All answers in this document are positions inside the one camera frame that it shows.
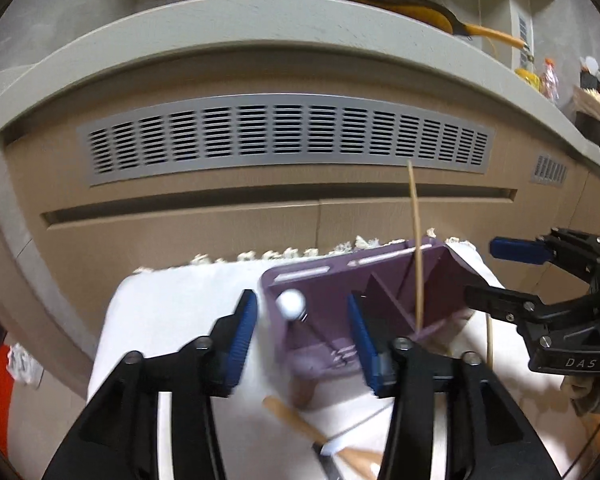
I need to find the clear bottle with red cap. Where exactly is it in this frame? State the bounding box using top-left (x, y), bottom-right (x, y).
top-left (540, 57), bottom-right (561, 106)

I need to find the large grey vent grille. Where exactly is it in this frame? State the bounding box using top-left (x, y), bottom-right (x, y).
top-left (76, 94), bottom-right (496, 188)

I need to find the thin metal rod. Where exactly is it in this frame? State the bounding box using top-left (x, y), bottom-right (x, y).
top-left (325, 407), bottom-right (388, 443)

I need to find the yellow frying pan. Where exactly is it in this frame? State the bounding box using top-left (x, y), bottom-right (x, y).
top-left (339, 0), bottom-right (531, 51)

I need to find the beige wooden cabinet front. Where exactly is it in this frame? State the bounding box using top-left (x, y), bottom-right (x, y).
top-left (0, 60), bottom-right (600, 376)

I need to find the yellow container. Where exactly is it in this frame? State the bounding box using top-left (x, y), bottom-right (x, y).
top-left (514, 55), bottom-right (541, 92)

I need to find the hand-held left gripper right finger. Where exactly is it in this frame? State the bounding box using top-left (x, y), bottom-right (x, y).
top-left (347, 292), bottom-right (563, 480)

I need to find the white slotted panel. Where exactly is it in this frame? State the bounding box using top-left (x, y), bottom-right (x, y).
top-left (500, 0), bottom-right (536, 68)

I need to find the white fringed cloth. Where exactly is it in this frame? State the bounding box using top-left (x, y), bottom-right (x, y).
top-left (87, 227), bottom-right (600, 480)

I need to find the wooden-handled utensil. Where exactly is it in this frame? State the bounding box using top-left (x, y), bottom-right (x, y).
top-left (337, 447), bottom-right (386, 478)

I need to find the wooden chopstick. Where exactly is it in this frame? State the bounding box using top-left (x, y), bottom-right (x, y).
top-left (408, 161), bottom-right (424, 333)
top-left (485, 312), bottom-right (496, 368)

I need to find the wooden-handled black knife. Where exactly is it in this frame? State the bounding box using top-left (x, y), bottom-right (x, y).
top-left (262, 396), bottom-right (346, 480)

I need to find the black pot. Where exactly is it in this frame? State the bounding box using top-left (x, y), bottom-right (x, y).
top-left (575, 110), bottom-right (600, 148)

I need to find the grey stone ledge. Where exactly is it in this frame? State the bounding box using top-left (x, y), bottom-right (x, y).
top-left (0, 0), bottom-right (600, 166)

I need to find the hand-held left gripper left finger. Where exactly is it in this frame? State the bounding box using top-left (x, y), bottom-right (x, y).
top-left (42, 289), bottom-right (259, 480)

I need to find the white ball-end utensil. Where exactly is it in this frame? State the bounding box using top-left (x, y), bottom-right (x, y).
top-left (275, 290), bottom-right (311, 331)

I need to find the small grey vent grille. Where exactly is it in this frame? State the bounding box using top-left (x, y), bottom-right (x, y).
top-left (530, 154), bottom-right (570, 188)

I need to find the purple plastic utensil holder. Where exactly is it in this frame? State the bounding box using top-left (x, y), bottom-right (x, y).
top-left (260, 237), bottom-right (505, 408)

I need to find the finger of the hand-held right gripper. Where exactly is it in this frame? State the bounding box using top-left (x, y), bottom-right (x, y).
top-left (462, 285), bottom-right (600, 332)
top-left (489, 227), bottom-right (600, 284)

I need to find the crumpled white cloth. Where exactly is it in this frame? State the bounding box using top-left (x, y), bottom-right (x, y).
top-left (7, 342), bottom-right (43, 388)

